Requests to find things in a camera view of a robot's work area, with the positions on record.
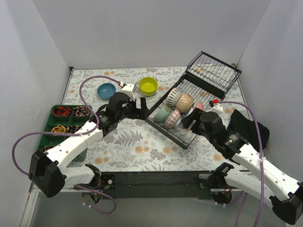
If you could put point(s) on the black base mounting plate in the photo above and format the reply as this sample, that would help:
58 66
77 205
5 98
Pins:
174 184

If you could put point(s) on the green compartment tray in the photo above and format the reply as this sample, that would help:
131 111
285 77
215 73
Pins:
66 119

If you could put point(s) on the pink patterned bowl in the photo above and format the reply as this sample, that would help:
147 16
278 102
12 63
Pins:
200 106

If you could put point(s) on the aluminium frame rail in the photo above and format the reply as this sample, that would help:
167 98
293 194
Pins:
282 195

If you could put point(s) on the red diamond pattern bowl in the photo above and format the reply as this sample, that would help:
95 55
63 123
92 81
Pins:
172 120

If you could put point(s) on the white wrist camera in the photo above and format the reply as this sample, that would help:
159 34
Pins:
129 89
216 107

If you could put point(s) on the blue striped white bowl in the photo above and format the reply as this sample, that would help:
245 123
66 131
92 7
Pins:
173 97

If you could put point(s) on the orange rubber bands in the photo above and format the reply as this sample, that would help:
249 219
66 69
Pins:
62 111

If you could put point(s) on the black wire dish rack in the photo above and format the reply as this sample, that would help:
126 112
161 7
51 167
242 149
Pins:
205 78

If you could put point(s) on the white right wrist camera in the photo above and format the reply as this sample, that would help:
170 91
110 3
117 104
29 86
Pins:
216 107

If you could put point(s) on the lime green bowl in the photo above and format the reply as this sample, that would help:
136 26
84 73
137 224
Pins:
148 84
148 94

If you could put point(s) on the blue floral white bowl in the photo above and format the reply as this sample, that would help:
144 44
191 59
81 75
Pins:
183 122

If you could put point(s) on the blue ceramic bowl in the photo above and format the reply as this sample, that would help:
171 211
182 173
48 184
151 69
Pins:
106 90

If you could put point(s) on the yellow rubber bands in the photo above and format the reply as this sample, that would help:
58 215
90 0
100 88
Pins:
59 129

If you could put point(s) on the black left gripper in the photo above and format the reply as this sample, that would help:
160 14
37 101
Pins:
136 110

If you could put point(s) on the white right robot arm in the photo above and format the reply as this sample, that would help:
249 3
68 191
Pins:
255 168

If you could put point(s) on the beige ceramic bowl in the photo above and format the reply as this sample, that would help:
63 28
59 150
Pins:
184 103

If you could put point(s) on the brown rubber bands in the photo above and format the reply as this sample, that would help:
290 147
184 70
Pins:
45 148

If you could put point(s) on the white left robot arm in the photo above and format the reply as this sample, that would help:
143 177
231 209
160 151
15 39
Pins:
71 149

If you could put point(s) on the dark patterned rubber bands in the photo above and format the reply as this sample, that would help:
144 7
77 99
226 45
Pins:
81 111

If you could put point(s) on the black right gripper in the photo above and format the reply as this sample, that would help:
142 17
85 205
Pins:
193 122

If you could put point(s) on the black cloth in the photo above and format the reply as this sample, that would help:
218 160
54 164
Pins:
247 129

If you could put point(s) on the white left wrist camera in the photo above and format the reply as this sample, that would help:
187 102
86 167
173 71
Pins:
129 89

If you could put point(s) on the mint green flower bowl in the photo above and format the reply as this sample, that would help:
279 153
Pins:
163 114

